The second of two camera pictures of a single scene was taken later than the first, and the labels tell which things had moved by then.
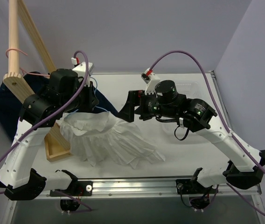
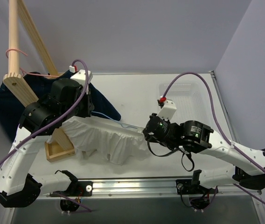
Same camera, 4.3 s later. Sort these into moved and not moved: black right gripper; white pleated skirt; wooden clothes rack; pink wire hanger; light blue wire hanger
Moved: white pleated skirt; black right gripper; light blue wire hanger
Not moved: wooden clothes rack; pink wire hanger
